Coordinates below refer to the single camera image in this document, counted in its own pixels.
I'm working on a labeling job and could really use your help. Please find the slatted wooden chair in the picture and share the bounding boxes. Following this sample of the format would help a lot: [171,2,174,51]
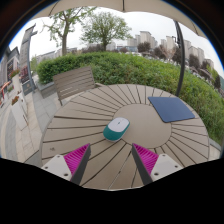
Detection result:
[52,65,106,107]

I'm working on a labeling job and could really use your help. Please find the round-crowned leafy tree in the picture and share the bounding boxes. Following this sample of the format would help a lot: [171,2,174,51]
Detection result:
[79,10,133,52]

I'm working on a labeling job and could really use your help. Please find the distant apartment buildings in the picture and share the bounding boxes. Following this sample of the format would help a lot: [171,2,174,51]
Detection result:
[126,30,216,69]

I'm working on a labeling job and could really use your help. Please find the beige umbrella canopy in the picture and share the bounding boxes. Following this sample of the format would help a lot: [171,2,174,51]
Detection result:
[31,0,208,39]

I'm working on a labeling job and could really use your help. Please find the white and teal computer mouse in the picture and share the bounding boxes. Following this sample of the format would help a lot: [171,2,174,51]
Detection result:
[102,116,131,142]

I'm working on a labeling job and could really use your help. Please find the thin sparse tree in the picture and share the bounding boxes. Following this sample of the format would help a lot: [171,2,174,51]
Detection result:
[41,5,98,57]

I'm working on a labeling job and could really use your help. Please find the grey sign pillar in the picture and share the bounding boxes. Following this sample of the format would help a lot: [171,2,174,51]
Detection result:
[18,23,38,96]

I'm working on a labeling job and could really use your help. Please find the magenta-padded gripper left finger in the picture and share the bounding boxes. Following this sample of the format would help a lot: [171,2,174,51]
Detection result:
[41,143,92,186]

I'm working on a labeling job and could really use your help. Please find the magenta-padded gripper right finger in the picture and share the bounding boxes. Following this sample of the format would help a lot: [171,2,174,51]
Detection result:
[131,143,184,186]

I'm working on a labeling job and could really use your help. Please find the white flower planter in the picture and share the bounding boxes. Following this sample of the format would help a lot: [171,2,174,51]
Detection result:
[9,95,29,131]

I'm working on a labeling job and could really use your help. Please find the black curved umbrella pole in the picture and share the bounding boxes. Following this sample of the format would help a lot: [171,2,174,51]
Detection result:
[173,20,186,98]

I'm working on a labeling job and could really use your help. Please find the blue rectangular mouse pad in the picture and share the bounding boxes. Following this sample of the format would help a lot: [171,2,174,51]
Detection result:
[147,96,196,124]

